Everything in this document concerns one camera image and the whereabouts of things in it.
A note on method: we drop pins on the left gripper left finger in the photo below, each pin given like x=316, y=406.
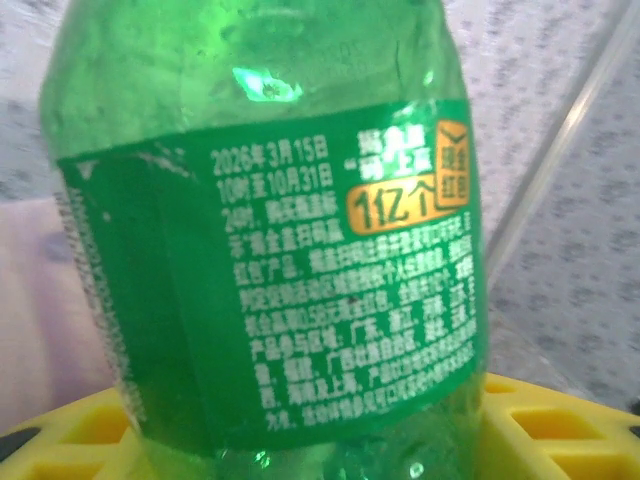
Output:
x=100, y=415

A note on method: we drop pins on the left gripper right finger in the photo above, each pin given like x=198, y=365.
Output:
x=500, y=450

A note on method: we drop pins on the green bottle yellow cap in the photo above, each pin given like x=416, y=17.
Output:
x=300, y=250

